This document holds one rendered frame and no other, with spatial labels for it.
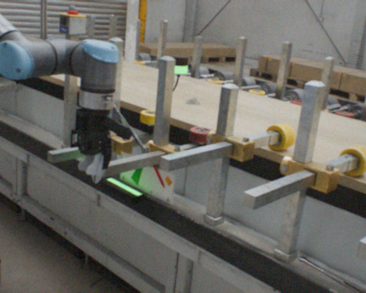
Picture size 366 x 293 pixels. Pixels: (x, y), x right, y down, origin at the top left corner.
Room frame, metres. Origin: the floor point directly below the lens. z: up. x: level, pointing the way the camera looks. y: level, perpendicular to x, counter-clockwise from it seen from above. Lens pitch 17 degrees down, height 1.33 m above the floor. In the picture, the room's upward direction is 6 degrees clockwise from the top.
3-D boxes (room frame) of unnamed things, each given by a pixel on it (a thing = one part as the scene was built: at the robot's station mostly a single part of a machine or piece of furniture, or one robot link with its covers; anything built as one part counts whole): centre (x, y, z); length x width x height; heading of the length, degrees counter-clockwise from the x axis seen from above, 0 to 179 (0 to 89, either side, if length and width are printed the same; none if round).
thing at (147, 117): (1.72, 0.15, 0.85); 0.08 x 0.08 x 0.11
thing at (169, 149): (1.45, 0.08, 0.85); 0.14 x 0.06 x 0.05; 48
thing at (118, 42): (1.63, 0.28, 0.93); 0.04 x 0.04 x 0.48; 48
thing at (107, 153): (1.22, 0.23, 0.91); 0.05 x 0.02 x 0.09; 48
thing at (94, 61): (1.23, 0.26, 1.14); 0.10 x 0.09 x 0.12; 61
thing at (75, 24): (1.81, 0.48, 1.18); 0.07 x 0.07 x 0.08; 48
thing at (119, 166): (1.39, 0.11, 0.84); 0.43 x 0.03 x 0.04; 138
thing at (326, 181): (1.12, -0.29, 0.95); 0.14 x 0.06 x 0.05; 48
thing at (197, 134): (1.55, -0.03, 0.85); 0.08 x 0.08 x 0.11
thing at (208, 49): (10.07, 0.34, 0.23); 2.41 x 0.77 x 0.17; 136
